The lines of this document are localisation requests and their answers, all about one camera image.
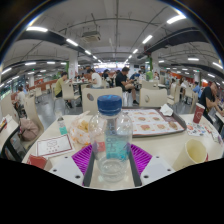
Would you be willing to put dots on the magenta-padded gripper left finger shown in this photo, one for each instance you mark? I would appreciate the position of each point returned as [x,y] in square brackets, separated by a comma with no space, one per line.
[80,158]

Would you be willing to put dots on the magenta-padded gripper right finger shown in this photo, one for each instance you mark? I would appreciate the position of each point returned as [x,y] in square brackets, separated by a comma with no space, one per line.
[141,160]

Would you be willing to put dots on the clear water bottle blue cap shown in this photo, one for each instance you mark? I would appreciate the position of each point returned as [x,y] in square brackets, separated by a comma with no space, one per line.
[110,133]

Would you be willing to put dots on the white card red print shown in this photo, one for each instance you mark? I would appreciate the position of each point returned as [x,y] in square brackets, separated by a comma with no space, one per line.
[53,145]

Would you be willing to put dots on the small clear teal bottle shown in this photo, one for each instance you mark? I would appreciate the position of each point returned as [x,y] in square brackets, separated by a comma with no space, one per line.
[62,129]

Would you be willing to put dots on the small red box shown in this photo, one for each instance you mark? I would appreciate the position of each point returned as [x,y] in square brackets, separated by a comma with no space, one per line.
[37,162]

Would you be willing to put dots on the cream paper cup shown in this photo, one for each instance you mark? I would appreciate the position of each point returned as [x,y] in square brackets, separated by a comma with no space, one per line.
[190,156]

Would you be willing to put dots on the white crumpled napkin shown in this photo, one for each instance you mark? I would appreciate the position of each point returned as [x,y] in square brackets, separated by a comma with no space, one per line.
[166,110]

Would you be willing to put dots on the pink backpack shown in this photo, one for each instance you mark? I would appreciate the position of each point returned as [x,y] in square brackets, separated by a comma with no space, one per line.
[29,129]

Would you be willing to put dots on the beige chair with oval hole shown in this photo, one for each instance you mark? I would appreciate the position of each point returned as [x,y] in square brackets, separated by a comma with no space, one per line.
[155,97]
[100,100]

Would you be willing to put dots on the colourful sticker sheet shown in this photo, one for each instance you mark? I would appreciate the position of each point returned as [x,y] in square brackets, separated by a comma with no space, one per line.
[196,130]

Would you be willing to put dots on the beige cafeteria chairs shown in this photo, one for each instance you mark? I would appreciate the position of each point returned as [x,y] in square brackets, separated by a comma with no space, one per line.
[33,110]

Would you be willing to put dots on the red paper cup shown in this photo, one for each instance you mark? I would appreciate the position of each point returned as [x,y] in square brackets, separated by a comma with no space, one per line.
[198,114]

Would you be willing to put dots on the person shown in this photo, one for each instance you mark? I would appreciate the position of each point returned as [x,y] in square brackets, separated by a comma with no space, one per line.
[96,80]
[59,86]
[21,98]
[121,81]
[208,98]

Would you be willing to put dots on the dark-edged beige table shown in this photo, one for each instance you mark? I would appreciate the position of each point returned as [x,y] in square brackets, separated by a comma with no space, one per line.
[8,133]

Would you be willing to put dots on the ceiling air conditioner unit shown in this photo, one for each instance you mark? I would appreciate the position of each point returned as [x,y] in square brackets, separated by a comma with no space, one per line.
[90,36]

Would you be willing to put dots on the ceiling strip lights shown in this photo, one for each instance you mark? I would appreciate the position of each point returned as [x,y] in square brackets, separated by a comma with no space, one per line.
[36,29]

